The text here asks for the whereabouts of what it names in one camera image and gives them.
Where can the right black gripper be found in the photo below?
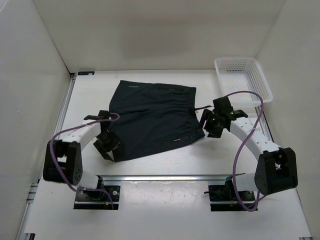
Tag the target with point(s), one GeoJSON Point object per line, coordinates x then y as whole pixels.
{"type": "Point", "coordinates": [207, 115]}

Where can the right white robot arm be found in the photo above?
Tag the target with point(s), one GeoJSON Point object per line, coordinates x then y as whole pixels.
{"type": "Point", "coordinates": [276, 168]}

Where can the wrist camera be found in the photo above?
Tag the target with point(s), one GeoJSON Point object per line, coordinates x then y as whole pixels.
{"type": "Point", "coordinates": [103, 115]}
{"type": "Point", "coordinates": [237, 114]}

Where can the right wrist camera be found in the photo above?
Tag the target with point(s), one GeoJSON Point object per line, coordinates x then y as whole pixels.
{"type": "Point", "coordinates": [237, 114]}

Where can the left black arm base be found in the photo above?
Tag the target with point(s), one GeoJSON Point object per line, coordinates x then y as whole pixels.
{"type": "Point", "coordinates": [108, 199]}

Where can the aluminium left rail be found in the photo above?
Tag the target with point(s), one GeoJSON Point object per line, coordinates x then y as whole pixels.
{"type": "Point", "coordinates": [21, 235]}

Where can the dark navy shorts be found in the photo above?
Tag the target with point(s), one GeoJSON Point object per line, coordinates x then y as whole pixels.
{"type": "Point", "coordinates": [154, 118]}

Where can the aluminium front rail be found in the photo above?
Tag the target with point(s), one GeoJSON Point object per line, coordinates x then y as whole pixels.
{"type": "Point", "coordinates": [116, 179]}

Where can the blue label sticker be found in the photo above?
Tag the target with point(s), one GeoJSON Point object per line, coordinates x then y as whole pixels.
{"type": "Point", "coordinates": [86, 73]}

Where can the aluminium right rail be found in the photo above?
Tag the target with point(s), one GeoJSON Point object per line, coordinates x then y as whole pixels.
{"type": "Point", "coordinates": [294, 201]}

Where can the aluminium rail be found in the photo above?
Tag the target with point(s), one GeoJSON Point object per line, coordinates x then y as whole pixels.
{"type": "Point", "coordinates": [21, 235]}
{"type": "Point", "coordinates": [294, 201]}
{"type": "Point", "coordinates": [116, 179]}

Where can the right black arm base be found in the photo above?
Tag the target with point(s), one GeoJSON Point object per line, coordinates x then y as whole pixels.
{"type": "Point", "coordinates": [223, 198]}

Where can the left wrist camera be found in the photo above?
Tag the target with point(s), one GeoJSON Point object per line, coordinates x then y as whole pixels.
{"type": "Point", "coordinates": [103, 115]}

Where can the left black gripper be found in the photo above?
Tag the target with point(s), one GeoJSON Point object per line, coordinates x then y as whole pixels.
{"type": "Point", "coordinates": [104, 150]}

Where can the white perforated plastic basket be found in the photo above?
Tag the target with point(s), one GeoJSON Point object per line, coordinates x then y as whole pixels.
{"type": "Point", "coordinates": [244, 75]}

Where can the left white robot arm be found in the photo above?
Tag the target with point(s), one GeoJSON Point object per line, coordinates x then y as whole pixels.
{"type": "Point", "coordinates": [63, 159]}

